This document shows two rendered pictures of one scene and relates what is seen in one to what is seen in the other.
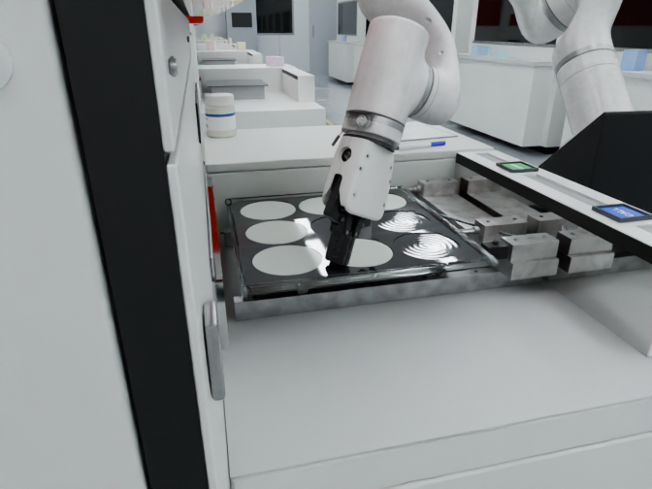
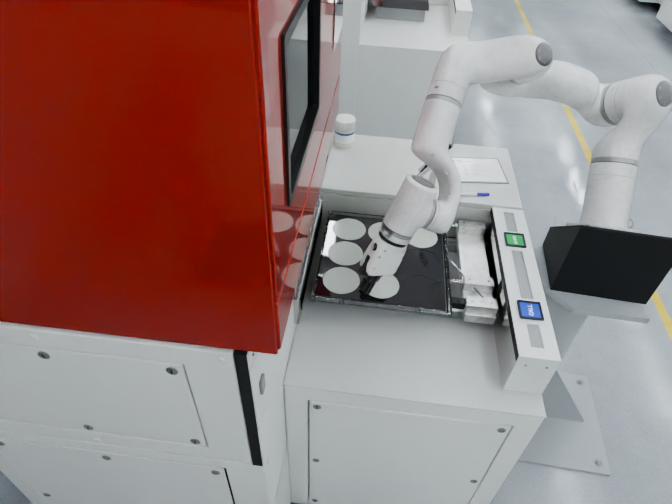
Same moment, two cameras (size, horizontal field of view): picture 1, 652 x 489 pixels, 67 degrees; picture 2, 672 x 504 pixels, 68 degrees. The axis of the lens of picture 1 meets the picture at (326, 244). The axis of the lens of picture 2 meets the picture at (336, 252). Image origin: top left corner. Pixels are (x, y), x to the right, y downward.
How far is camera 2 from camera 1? 0.75 m
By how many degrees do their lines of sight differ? 25
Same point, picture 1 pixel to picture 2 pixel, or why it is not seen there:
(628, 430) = (470, 418)
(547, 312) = (475, 345)
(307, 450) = (315, 383)
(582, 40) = (611, 150)
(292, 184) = (372, 206)
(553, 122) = not seen: outside the picture
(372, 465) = (340, 396)
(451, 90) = (444, 222)
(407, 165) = not seen: hidden behind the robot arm
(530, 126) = not seen: outside the picture
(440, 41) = (450, 186)
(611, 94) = (611, 201)
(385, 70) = (403, 211)
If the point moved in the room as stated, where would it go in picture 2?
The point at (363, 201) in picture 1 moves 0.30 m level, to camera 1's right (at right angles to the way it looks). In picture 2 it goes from (379, 270) to (500, 304)
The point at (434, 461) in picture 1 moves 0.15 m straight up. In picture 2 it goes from (368, 402) to (374, 367)
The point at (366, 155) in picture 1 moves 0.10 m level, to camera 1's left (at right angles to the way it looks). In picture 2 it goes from (384, 251) to (345, 240)
